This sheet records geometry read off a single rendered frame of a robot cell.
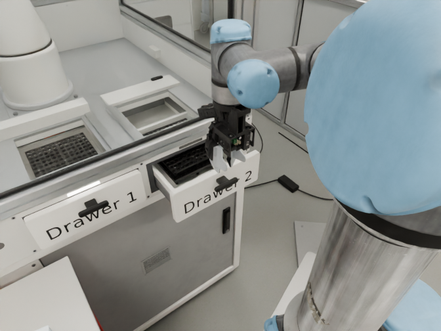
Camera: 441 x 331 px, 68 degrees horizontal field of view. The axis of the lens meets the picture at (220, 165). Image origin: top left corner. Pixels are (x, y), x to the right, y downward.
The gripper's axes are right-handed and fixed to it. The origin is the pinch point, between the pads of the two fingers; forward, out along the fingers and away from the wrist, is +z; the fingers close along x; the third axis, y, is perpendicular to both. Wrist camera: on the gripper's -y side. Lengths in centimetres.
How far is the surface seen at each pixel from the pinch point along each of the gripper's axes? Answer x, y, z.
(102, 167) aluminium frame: -25.9, -15.4, -1.5
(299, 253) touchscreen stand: 54, -4, 93
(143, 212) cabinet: -17.9, -17.0, 22.5
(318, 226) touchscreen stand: 76, -10, 93
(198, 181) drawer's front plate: -6.6, -1.6, 3.7
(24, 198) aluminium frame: -43.6, -15.4, -1.6
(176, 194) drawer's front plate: -13.3, -1.3, 4.2
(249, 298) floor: 18, -2, 97
